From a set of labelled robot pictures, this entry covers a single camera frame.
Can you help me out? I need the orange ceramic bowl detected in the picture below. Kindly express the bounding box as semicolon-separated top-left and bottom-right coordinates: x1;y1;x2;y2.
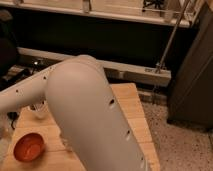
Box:
13;133;45;162

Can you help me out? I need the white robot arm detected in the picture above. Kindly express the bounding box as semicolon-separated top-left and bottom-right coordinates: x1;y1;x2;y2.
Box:
0;55;151;171

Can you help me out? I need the white baseboard ledge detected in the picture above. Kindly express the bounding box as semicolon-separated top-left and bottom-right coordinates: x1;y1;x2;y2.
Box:
18;47;171;87

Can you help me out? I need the metal pole stand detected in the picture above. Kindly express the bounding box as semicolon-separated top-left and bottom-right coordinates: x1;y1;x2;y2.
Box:
151;0;190;104

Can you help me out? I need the white cup with contents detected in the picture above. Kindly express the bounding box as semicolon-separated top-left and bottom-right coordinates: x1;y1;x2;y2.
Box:
29;101;46;119

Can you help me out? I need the dark cabinet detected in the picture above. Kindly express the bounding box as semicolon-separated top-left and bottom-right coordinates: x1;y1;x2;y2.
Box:
167;0;213;129

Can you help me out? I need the black office chair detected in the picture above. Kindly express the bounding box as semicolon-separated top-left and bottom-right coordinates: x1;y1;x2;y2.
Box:
0;9;34;130

